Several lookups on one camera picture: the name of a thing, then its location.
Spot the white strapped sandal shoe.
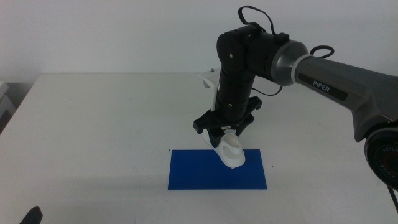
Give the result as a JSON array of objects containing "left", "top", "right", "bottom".
[{"left": 201, "top": 129, "right": 246, "bottom": 170}]

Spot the blue rectangular mat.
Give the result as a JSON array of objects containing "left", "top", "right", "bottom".
[{"left": 167, "top": 149, "right": 268, "bottom": 191}]

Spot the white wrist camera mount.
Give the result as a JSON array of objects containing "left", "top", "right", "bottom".
[{"left": 197, "top": 72, "right": 221, "bottom": 113}]

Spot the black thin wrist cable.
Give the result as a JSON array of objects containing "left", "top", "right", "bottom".
[{"left": 251, "top": 85, "right": 284, "bottom": 97}]

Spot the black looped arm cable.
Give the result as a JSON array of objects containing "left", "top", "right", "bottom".
[{"left": 238, "top": 5, "right": 290, "bottom": 45}]

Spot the black base cable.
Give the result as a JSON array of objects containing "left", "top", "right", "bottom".
[{"left": 386, "top": 184, "right": 398, "bottom": 216}]

